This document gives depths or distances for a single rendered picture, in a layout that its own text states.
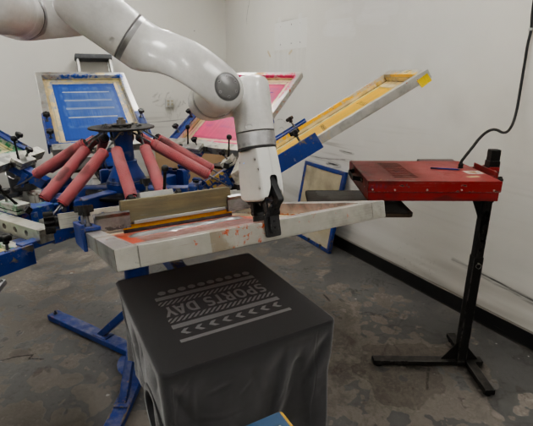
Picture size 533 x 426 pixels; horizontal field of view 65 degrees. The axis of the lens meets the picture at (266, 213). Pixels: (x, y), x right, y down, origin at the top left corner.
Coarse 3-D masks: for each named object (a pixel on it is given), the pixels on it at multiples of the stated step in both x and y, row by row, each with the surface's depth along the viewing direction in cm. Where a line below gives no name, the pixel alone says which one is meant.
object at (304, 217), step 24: (288, 216) 85; (312, 216) 86; (336, 216) 89; (360, 216) 92; (384, 216) 95; (96, 240) 88; (120, 240) 80; (168, 240) 72; (192, 240) 74; (216, 240) 76; (240, 240) 78; (264, 240) 81; (120, 264) 68; (144, 264) 70
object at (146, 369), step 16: (128, 304) 113; (128, 320) 115; (128, 336) 130; (144, 336) 99; (128, 352) 133; (144, 352) 98; (144, 368) 108; (144, 384) 120; (160, 400) 92; (160, 416) 95
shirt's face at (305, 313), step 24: (216, 264) 137; (240, 264) 137; (144, 288) 121; (168, 288) 121; (288, 288) 121; (144, 312) 109; (288, 312) 109; (312, 312) 109; (168, 336) 99; (216, 336) 99; (240, 336) 99; (264, 336) 99; (168, 360) 91; (192, 360) 91
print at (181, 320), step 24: (192, 288) 121; (216, 288) 121; (240, 288) 121; (264, 288) 121; (168, 312) 109; (192, 312) 109; (216, 312) 109; (240, 312) 109; (264, 312) 109; (192, 336) 99
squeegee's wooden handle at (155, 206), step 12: (192, 192) 136; (204, 192) 138; (216, 192) 139; (228, 192) 142; (120, 204) 125; (132, 204) 127; (144, 204) 129; (156, 204) 130; (168, 204) 132; (180, 204) 134; (192, 204) 136; (204, 204) 138; (216, 204) 140; (132, 216) 127; (144, 216) 129; (156, 216) 130
